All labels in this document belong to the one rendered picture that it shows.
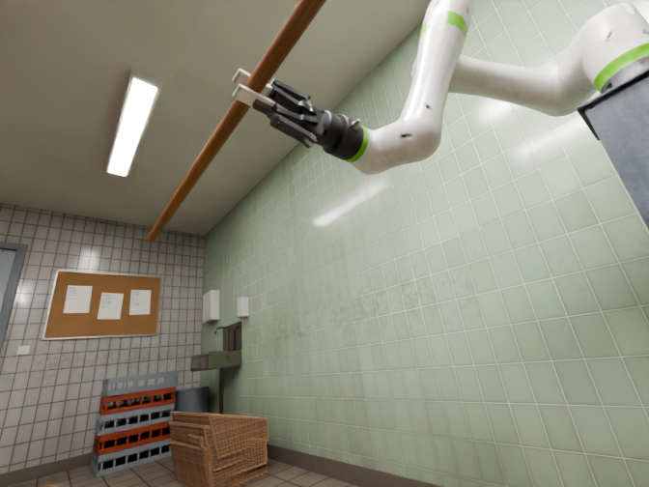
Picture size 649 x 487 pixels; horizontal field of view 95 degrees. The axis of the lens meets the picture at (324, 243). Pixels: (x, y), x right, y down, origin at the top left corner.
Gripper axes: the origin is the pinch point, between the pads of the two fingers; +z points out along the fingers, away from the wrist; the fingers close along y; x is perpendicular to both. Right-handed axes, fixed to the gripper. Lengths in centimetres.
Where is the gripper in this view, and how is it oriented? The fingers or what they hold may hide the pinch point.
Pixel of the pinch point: (252, 91)
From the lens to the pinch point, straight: 64.3
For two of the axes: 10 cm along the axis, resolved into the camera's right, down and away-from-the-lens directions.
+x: -6.5, 3.4, 6.8
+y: 1.2, 9.3, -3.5
